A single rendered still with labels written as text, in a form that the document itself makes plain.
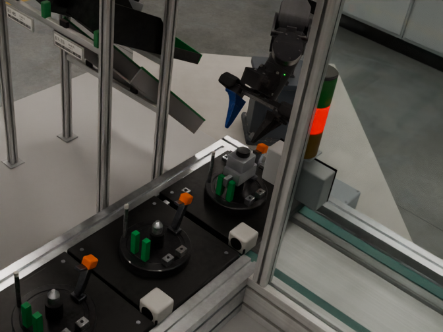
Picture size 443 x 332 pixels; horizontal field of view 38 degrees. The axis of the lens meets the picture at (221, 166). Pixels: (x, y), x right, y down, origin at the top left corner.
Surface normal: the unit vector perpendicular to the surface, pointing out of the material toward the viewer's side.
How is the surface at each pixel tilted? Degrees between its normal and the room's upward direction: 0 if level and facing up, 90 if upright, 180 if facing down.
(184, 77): 0
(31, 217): 0
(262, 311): 90
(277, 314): 90
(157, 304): 0
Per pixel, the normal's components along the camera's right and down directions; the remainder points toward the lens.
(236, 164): -0.62, 0.41
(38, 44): 0.13, -0.79
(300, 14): 0.05, -0.50
